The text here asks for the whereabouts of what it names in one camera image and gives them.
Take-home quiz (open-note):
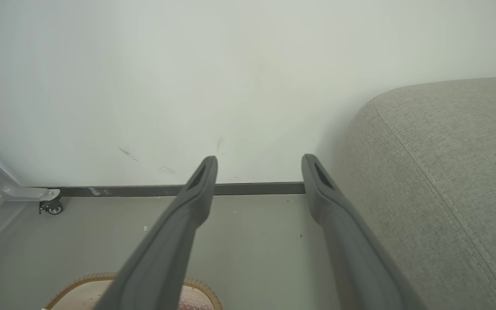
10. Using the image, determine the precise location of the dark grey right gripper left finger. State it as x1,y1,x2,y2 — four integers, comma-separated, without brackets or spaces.
93,156,218,310

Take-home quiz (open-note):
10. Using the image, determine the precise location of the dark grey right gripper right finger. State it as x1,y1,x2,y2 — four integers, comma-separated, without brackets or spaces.
302,154,428,310

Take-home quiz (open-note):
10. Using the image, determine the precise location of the pink clothing in basket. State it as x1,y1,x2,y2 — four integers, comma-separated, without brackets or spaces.
177,286,215,310

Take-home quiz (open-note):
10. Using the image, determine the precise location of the woven wicker laundry basket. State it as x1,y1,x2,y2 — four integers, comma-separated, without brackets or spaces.
41,272,223,310

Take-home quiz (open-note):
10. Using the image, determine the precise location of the dark grey baseboard strip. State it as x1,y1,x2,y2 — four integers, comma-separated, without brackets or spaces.
49,182,305,198

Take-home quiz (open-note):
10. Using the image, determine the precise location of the grey fabric sofa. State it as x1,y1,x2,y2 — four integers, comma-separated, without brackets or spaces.
333,77,496,310

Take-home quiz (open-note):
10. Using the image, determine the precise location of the grey metal frame with caster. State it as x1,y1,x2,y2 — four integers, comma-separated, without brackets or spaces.
0,137,63,215

